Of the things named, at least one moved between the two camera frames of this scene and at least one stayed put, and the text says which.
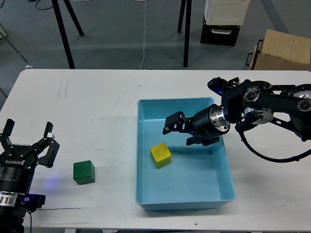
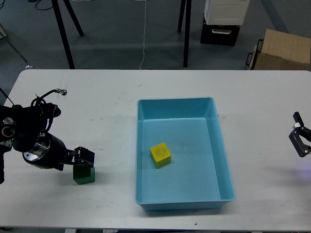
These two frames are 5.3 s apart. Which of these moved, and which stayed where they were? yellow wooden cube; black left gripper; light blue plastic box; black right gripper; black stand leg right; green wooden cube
Moved: black right gripper; black left gripper
Stayed: light blue plastic box; black stand leg right; yellow wooden cube; green wooden cube
